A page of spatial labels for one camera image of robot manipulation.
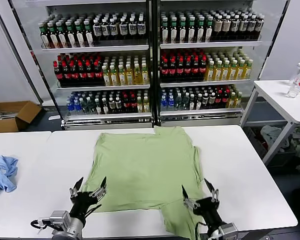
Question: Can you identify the beverage display cabinet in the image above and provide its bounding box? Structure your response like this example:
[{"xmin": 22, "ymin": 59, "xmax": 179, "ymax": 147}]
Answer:
[
  {"xmin": 8, "ymin": 0, "xmax": 156, "ymax": 131},
  {"xmin": 151, "ymin": 0, "xmax": 291, "ymax": 128}
]

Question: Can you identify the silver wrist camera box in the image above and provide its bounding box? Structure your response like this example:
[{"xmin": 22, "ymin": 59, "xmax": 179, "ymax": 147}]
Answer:
[
  {"xmin": 218, "ymin": 222, "xmax": 239, "ymax": 239},
  {"xmin": 49, "ymin": 210, "xmax": 72, "ymax": 230}
]

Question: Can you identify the pale grey cloth heap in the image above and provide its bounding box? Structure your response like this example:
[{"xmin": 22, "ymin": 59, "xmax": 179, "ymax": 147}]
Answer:
[{"xmin": 260, "ymin": 124, "xmax": 290, "ymax": 154}]

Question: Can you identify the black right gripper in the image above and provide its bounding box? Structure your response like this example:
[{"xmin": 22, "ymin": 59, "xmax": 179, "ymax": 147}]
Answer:
[{"xmin": 181, "ymin": 177, "xmax": 227, "ymax": 232}]

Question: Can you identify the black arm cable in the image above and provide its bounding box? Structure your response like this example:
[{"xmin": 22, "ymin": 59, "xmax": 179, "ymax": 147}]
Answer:
[
  {"xmin": 195, "ymin": 219, "xmax": 209, "ymax": 240},
  {"xmin": 30, "ymin": 218, "xmax": 56, "ymax": 230}
]

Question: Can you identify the white-cap blue-label dark bottle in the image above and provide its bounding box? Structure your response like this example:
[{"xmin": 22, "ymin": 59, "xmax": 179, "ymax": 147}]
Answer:
[
  {"xmin": 247, "ymin": 14, "xmax": 256, "ymax": 36},
  {"xmin": 255, "ymin": 14, "xmax": 265, "ymax": 36},
  {"xmin": 128, "ymin": 17, "xmax": 137, "ymax": 37},
  {"xmin": 101, "ymin": 18, "xmax": 111, "ymax": 38},
  {"xmin": 109, "ymin": 18, "xmax": 119, "ymax": 37},
  {"xmin": 136, "ymin": 16, "xmax": 146, "ymax": 36},
  {"xmin": 239, "ymin": 14, "xmax": 248, "ymax": 37},
  {"xmin": 118, "ymin": 17, "xmax": 128, "ymax": 37},
  {"xmin": 230, "ymin": 14, "xmax": 240, "ymax": 37},
  {"xmin": 93, "ymin": 19, "xmax": 103, "ymax": 38}
]

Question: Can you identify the white side table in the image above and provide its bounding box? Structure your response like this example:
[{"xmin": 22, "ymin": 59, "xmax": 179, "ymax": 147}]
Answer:
[{"xmin": 239, "ymin": 79, "xmax": 300, "ymax": 167}]

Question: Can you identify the light green polo shirt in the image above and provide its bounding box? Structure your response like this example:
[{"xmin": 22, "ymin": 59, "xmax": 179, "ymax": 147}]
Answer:
[{"xmin": 79, "ymin": 125, "xmax": 208, "ymax": 240}]

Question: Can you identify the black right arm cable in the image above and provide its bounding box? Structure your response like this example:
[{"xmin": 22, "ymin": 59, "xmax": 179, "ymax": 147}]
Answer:
[{"xmin": 195, "ymin": 219, "xmax": 209, "ymax": 240}]

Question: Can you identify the crumpled light blue shirt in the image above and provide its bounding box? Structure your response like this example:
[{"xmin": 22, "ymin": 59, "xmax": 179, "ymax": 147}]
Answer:
[{"xmin": 0, "ymin": 154, "xmax": 19, "ymax": 197}]

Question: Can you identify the open cardboard box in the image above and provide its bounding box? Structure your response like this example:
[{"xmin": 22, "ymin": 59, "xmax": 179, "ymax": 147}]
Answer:
[{"xmin": 0, "ymin": 100, "xmax": 43, "ymax": 133}]

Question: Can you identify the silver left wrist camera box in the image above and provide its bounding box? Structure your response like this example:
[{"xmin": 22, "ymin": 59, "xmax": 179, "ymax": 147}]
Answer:
[{"xmin": 49, "ymin": 210, "xmax": 72, "ymax": 230}]

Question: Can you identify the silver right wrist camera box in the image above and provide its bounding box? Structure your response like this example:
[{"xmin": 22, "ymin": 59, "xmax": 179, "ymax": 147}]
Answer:
[{"xmin": 218, "ymin": 222, "xmax": 239, "ymax": 239}]

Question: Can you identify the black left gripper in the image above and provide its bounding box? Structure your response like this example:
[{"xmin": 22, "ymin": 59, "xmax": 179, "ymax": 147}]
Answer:
[{"xmin": 69, "ymin": 176, "xmax": 108, "ymax": 224}]

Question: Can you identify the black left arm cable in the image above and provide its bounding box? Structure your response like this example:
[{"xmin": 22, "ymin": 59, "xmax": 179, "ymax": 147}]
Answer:
[{"xmin": 30, "ymin": 218, "xmax": 56, "ymax": 230}]

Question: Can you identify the silver metal rods bundle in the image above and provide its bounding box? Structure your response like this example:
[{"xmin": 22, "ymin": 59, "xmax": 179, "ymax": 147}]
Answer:
[{"xmin": 0, "ymin": 110, "xmax": 18, "ymax": 119}]

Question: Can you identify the red-cap cola bottle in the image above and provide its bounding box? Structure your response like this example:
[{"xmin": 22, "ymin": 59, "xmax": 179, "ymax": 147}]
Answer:
[
  {"xmin": 215, "ymin": 90, "xmax": 223, "ymax": 109},
  {"xmin": 183, "ymin": 57, "xmax": 193, "ymax": 76},
  {"xmin": 70, "ymin": 60, "xmax": 80, "ymax": 80},
  {"xmin": 199, "ymin": 56, "xmax": 208, "ymax": 76},
  {"xmin": 128, "ymin": 95, "xmax": 137, "ymax": 113},
  {"xmin": 53, "ymin": 61, "xmax": 63, "ymax": 81},
  {"xmin": 160, "ymin": 58, "xmax": 169, "ymax": 77},
  {"xmin": 86, "ymin": 59, "xmax": 96, "ymax": 79},
  {"xmin": 176, "ymin": 57, "xmax": 185, "ymax": 77},
  {"xmin": 191, "ymin": 57, "xmax": 200, "ymax": 76},
  {"xmin": 121, "ymin": 96, "xmax": 130, "ymax": 113},
  {"xmin": 94, "ymin": 59, "xmax": 104, "ymax": 79},
  {"xmin": 168, "ymin": 57, "xmax": 177, "ymax": 77},
  {"xmin": 62, "ymin": 60, "xmax": 71, "ymax": 81},
  {"xmin": 221, "ymin": 90, "xmax": 229, "ymax": 109},
  {"xmin": 78, "ymin": 60, "xmax": 88, "ymax": 80}
]

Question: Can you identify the beige-label dark bottle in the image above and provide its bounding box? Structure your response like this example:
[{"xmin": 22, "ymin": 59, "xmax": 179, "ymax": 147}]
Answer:
[
  {"xmin": 222, "ymin": 15, "xmax": 232, "ymax": 38},
  {"xmin": 213, "ymin": 15, "xmax": 223, "ymax": 38}
]

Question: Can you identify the green-cap dark tea bottle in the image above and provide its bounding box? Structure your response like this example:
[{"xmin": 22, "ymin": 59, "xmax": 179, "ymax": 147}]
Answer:
[
  {"xmin": 38, "ymin": 22, "xmax": 51, "ymax": 49},
  {"xmin": 65, "ymin": 21, "xmax": 77, "ymax": 48},
  {"xmin": 83, "ymin": 20, "xmax": 95, "ymax": 48},
  {"xmin": 169, "ymin": 17, "xmax": 179, "ymax": 43},
  {"xmin": 47, "ymin": 22, "xmax": 59, "ymax": 49},
  {"xmin": 196, "ymin": 16, "xmax": 206, "ymax": 43},
  {"xmin": 74, "ymin": 20, "xmax": 86, "ymax": 48},
  {"xmin": 160, "ymin": 17, "xmax": 170, "ymax": 43},
  {"xmin": 187, "ymin": 16, "xmax": 197, "ymax": 43},
  {"xmin": 56, "ymin": 21, "xmax": 68, "ymax": 49},
  {"xmin": 178, "ymin": 16, "xmax": 188, "ymax": 43},
  {"xmin": 204, "ymin": 16, "xmax": 214, "ymax": 42}
]

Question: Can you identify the yellow green-cap tea bottle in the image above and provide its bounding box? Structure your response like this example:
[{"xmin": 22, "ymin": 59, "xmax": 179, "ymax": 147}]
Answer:
[
  {"xmin": 236, "ymin": 59, "xmax": 246, "ymax": 79},
  {"xmin": 117, "ymin": 64, "xmax": 127, "ymax": 86},
  {"xmin": 141, "ymin": 63, "xmax": 150, "ymax": 85},
  {"xmin": 125, "ymin": 64, "xmax": 134, "ymax": 85},
  {"xmin": 213, "ymin": 60, "xmax": 223, "ymax": 81},
  {"xmin": 205, "ymin": 60, "xmax": 215, "ymax": 81},
  {"xmin": 109, "ymin": 64, "xmax": 119, "ymax": 86},
  {"xmin": 133, "ymin": 63, "xmax": 142, "ymax": 85},
  {"xmin": 228, "ymin": 59, "xmax": 238, "ymax": 80},
  {"xmin": 101, "ymin": 65, "xmax": 111, "ymax": 87},
  {"xmin": 244, "ymin": 58, "xmax": 254, "ymax": 79},
  {"xmin": 221, "ymin": 60, "xmax": 230, "ymax": 80}
]

